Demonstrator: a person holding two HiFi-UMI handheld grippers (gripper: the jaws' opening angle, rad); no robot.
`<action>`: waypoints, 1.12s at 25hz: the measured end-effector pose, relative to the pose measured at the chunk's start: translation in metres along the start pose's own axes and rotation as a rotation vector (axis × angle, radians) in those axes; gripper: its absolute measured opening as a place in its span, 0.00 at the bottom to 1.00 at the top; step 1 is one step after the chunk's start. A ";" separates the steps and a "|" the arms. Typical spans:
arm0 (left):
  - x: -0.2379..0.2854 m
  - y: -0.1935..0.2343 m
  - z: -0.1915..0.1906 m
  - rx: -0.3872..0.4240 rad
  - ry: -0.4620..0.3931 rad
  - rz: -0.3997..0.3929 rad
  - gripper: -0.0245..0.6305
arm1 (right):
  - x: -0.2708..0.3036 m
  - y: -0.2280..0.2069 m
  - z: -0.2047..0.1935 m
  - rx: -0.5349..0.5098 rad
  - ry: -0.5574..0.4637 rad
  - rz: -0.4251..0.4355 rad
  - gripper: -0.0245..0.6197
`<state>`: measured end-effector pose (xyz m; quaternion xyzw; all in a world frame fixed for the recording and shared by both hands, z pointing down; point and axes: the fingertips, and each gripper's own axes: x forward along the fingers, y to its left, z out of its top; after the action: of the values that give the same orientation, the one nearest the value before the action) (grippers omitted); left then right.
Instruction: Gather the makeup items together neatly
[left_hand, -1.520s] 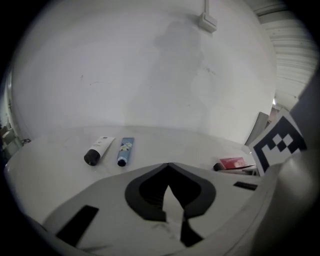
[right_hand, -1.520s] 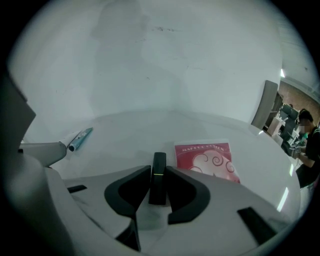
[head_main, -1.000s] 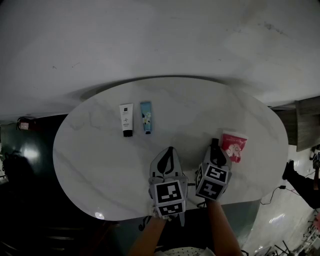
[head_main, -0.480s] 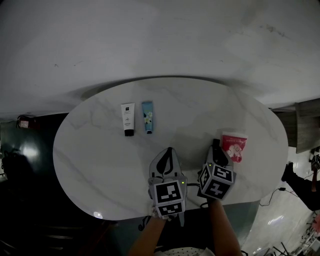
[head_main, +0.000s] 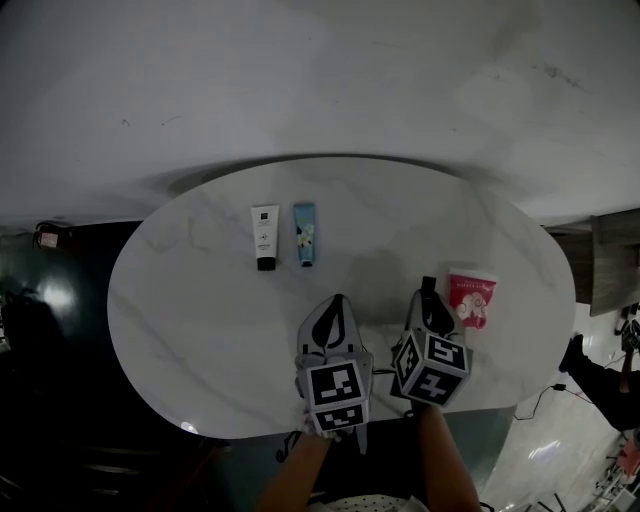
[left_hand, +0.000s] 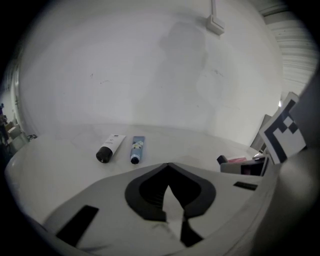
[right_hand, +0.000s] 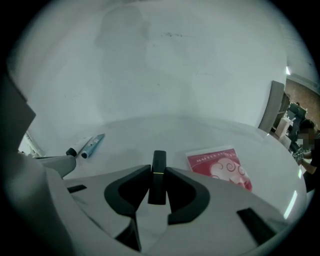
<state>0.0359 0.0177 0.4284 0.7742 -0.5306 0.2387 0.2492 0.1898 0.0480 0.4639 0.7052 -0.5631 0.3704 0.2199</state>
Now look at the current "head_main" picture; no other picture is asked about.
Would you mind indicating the small black lipstick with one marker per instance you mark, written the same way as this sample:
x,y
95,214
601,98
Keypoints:
x,y
428,287

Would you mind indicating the person's right forearm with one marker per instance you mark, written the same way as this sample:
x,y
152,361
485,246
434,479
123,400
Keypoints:
x,y
447,460

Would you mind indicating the grey wooden desk with shelf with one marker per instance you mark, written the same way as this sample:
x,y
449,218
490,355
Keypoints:
x,y
610,265

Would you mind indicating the white dotted shirt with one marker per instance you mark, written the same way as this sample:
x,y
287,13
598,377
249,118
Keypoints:
x,y
370,504

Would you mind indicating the white tube with black cap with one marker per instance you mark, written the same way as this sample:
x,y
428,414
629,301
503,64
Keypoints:
x,y
265,235

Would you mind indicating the person's left forearm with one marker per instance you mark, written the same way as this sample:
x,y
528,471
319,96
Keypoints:
x,y
290,475

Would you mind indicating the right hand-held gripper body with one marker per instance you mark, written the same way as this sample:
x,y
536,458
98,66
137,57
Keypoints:
x,y
435,370

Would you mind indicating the red sachet packet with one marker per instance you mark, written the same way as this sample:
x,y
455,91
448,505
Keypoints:
x,y
472,300

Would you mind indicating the small blue tube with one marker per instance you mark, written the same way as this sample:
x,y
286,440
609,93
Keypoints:
x,y
305,230

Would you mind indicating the white oval marble table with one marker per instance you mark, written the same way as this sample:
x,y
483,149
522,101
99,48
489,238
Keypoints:
x,y
200,310

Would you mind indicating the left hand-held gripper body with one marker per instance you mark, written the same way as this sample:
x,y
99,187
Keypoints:
x,y
337,390

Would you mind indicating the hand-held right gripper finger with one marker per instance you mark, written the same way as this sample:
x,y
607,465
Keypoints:
x,y
416,315
445,320

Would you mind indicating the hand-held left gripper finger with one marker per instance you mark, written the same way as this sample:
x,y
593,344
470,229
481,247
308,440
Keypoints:
x,y
312,340
349,340

